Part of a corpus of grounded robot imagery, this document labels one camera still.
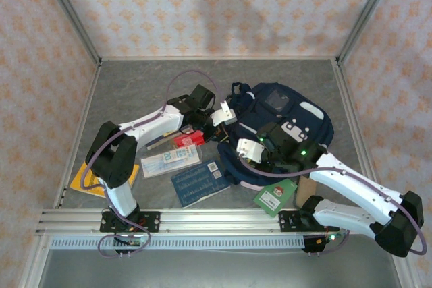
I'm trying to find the red card pack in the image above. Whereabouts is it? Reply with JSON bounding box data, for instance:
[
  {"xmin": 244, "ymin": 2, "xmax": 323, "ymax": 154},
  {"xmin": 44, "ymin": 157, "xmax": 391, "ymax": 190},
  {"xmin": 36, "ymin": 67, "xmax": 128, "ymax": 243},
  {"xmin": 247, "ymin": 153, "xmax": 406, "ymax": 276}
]
[{"xmin": 171, "ymin": 128, "xmax": 207, "ymax": 149}]

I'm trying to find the tan brown pencil case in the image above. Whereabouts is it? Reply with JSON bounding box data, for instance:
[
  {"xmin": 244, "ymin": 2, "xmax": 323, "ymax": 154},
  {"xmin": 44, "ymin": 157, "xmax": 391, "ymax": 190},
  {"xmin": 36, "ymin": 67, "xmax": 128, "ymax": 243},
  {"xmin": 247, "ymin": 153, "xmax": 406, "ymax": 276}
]
[{"xmin": 295, "ymin": 179, "xmax": 319, "ymax": 206}]

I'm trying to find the aluminium frame leg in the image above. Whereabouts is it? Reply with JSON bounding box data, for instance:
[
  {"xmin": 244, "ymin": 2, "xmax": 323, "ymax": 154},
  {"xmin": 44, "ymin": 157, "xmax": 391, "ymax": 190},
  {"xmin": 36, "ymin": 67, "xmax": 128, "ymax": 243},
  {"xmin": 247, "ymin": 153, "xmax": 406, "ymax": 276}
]
[
  {"xmin": 18, "ymin": 233, "xmax": 51, "ymax": 288},
  {"xmin": 386, "ymin": 233, "xmax": 423, "ymax": 288}
]

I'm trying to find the aluminium table side rail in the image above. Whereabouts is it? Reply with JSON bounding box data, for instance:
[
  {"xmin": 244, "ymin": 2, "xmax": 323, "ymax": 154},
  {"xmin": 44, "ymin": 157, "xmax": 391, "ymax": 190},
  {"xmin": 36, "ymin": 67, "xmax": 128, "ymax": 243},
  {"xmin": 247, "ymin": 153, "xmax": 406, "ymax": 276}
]
[
  {"xmin": 332, "ymin": 59, "xmax": 386, "ymax": 208},
  {"xmin": 53, "ymin": 60, "xmax": 103, "ymax": 210}
]

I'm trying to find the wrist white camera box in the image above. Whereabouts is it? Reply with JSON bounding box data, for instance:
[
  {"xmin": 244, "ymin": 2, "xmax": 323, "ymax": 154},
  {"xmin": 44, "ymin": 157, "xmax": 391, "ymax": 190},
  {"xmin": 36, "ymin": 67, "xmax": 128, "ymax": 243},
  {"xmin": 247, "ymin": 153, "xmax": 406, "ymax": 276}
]
[
  {"xmin": 210, "ymin": 100, "xmax": 238, "ymax": 127},
  {"xmin": 235, "ymin": 137, "xmax": 267, "ymax": 165}
]

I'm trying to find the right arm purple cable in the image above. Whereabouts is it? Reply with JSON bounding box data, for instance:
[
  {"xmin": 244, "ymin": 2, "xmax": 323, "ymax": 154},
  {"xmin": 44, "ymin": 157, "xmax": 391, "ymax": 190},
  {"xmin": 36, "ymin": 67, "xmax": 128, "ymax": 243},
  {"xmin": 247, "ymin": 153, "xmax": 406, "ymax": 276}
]
[{"xmin": 240, "ymin": 156, "xmax": 428, "ymax": 256}]

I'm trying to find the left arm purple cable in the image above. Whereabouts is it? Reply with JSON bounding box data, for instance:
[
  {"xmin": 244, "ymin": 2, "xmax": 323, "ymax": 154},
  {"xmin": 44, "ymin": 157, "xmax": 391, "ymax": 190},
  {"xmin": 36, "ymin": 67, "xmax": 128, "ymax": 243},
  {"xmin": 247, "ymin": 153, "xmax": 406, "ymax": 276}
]
[{"xmin": 80, "ymin": 69, "xmax": 220, "ymax": 260}]

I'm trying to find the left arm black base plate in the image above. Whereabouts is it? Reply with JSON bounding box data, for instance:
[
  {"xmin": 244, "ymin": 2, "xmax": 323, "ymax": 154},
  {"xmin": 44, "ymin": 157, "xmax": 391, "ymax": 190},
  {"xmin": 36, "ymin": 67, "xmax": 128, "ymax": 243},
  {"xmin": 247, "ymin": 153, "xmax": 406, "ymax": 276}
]
[{"xmin": 99, "ymin": 211, "xmax": 161, "ymax": 234}]

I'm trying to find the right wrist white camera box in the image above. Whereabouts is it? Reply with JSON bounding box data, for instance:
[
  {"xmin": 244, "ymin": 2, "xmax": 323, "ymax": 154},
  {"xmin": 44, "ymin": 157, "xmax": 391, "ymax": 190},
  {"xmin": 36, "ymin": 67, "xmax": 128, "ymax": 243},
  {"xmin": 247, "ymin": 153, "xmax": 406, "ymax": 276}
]
[{"xmin": 235, "ymin": 137, "xmax": 267, "ymax": 165}]

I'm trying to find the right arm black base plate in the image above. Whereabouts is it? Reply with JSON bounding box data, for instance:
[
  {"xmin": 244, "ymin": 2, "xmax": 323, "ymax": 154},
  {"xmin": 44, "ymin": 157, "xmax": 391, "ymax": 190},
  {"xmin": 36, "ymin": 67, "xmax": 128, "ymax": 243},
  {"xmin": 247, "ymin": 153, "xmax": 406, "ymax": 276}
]
[{"xmin": 278, "ymin": 210, "xmax": 340, "ymax": 234}]

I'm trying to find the small circuit board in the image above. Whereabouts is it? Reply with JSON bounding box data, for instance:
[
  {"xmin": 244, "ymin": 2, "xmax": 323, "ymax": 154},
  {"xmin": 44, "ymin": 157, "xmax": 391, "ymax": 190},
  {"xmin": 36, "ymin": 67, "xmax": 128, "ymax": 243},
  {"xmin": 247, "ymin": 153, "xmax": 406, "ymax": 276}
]
[
  {"xmin": 113, "ymin": 232, "xmax": 151, "ymax": 250},
  {"xmin": 302, "ymin": 232, "xmax": 347, "ymax": 255}
]

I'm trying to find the grey metal sheet panel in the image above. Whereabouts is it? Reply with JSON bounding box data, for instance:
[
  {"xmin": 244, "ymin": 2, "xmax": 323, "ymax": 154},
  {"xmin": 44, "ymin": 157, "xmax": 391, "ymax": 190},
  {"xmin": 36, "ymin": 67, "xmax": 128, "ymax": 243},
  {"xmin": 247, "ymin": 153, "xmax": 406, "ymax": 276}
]
[{"xmin": 36, "ymin": 249, "xmax": 404, "ymax": 288}]

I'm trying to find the aluminium frame post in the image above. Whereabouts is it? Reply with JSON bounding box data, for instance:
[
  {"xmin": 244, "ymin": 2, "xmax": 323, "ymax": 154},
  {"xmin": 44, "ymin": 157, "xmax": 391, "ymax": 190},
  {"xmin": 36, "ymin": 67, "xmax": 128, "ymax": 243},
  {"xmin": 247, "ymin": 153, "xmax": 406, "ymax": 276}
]
[
  {"xmin": 336, "ymin": 0, "xmax": 403, "ymax": 66},
  {"xmin": 36, "ymin": 0, "xmax": 103, "ymax": 67}
]

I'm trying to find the aluminium mounting rail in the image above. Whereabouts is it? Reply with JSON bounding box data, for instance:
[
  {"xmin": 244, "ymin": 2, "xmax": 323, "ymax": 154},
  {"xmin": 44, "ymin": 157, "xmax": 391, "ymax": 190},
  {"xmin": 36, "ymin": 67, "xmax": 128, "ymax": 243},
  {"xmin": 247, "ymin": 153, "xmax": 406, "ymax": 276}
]
[{"xmin": 36, "ymin": 208, "xmax": 406, "ymax": 235}]

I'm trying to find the white slotted cable duct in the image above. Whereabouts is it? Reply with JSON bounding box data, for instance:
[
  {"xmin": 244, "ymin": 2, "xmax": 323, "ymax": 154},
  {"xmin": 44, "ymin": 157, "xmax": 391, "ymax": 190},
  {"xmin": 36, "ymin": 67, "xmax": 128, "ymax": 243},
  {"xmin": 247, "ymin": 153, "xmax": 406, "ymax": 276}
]
[{"xmin": 50, "ymin": 236, "xmax": 306, "ymax": 251}]

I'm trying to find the blue notebook with QR codes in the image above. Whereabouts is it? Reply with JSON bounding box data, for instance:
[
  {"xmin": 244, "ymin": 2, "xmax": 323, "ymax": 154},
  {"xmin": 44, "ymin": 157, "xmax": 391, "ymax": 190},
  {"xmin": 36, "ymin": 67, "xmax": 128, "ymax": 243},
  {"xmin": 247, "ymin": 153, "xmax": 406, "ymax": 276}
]
[{"xmin": 169, "ymin": 159, "xmax": 232, "ymax": 209}]

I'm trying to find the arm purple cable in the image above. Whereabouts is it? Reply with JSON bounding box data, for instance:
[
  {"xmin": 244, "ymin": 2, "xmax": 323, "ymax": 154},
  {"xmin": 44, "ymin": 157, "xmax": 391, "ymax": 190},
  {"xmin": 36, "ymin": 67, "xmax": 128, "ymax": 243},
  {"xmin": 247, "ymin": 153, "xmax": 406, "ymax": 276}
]
[
  {"xmin": 240, "ymin": 156, "xmax": 428, "ymax": 256},
  {"xmin": 80, "ymin": 69, "xmax": 220, "ymax": 260}
]

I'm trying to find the aluminium table end rail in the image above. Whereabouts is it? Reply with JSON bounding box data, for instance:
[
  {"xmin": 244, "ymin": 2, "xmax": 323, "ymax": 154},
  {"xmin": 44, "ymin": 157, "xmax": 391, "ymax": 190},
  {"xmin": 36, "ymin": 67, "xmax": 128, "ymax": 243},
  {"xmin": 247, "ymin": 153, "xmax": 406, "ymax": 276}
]
[{"xmin": 99, "ymin": 55, "xmax": 340, "ymax": 63}]

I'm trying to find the navy book with yellow label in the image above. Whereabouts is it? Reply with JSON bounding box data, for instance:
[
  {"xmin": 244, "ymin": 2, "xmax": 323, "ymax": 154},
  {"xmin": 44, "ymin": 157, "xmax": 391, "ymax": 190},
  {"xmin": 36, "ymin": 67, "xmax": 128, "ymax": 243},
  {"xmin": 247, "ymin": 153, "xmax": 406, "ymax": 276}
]
[{"xmin": 146, "ymin": 131, "xmax": 182, "ymax": 151}]

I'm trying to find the yellow cartoon book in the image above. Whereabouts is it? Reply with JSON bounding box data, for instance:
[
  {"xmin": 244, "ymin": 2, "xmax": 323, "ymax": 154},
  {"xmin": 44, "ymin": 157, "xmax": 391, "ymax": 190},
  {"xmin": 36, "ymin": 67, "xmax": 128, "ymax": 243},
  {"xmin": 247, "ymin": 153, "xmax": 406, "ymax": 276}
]
[{"xmin": 69, "ymin": 161, "xmax": 140, "ymax": 199}]

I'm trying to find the green notebook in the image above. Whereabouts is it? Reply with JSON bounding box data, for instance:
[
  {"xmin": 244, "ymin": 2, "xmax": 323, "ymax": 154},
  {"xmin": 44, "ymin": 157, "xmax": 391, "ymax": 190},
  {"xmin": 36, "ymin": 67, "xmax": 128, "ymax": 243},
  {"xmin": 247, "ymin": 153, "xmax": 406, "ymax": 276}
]
[{"xmin": 252, "ymin": 178, "xmax": 299, "ymax": 218}]

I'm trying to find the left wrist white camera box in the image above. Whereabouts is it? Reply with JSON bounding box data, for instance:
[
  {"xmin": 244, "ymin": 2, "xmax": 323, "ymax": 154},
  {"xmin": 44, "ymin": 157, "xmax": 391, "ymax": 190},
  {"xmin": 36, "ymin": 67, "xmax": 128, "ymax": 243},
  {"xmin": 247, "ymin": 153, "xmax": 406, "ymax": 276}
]
[{"xmin": 210, "ymin": 100, "xmax": 238, "ymax": 127}]

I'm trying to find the clear plastic pen pack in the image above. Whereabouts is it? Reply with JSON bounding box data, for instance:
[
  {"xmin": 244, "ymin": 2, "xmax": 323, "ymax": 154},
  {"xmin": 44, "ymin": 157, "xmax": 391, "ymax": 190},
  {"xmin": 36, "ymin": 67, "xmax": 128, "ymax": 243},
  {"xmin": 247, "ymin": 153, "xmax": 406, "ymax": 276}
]
[{"xmin": 140, "ymin": 144, "xmax": 204, "ymax": 179}]

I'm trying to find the navy blue student backpack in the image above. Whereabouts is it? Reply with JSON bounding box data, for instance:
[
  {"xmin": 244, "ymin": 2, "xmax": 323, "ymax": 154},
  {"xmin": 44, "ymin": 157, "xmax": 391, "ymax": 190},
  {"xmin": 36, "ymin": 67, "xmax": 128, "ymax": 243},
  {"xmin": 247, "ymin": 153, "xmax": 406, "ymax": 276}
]
[{"xmin": 217, "ymin": 82, "xmax": 335, "ymax": 192}]

